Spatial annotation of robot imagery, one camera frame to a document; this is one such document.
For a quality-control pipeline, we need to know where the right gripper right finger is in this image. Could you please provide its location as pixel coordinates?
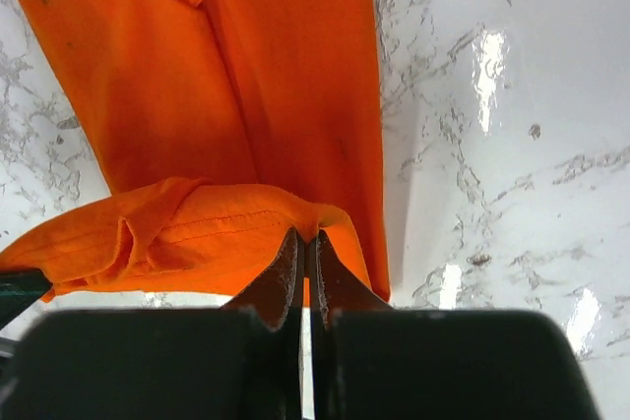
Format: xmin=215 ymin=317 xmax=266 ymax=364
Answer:
xmin=307 ymin=233 xmax=599 ymax=419

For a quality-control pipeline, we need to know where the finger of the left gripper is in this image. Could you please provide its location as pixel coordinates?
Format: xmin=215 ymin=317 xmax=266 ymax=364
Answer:
xmin=0 ymin=270 xmax=52 ymax=329

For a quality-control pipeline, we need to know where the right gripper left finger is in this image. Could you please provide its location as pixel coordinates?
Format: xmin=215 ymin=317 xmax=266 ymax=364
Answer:
xmin=9 ymin=230 xmax=303 ymax=419

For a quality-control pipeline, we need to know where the orange t shirt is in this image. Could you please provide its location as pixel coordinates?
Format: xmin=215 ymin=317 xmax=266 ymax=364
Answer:
xmin=1 ymin=0 xmax=390 ymax=298

